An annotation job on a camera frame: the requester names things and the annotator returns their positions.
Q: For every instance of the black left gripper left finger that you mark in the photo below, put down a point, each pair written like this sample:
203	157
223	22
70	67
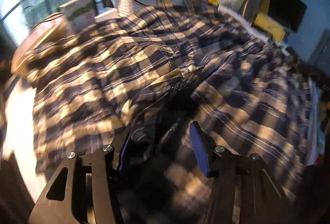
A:
78	177

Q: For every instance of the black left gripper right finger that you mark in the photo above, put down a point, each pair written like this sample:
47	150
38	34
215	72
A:
244	189

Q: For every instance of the blue beige plaid pants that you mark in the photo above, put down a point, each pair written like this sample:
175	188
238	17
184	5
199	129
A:
145	78

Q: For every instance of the yellow sponge block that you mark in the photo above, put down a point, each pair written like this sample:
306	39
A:
270	26

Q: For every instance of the beige plastic basin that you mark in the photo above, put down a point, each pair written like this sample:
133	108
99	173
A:
52	29

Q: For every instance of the white green milk carton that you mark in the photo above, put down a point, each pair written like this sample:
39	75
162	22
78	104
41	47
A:
79	13

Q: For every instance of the black monitor screen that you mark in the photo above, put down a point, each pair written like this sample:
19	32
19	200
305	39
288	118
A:
289	13

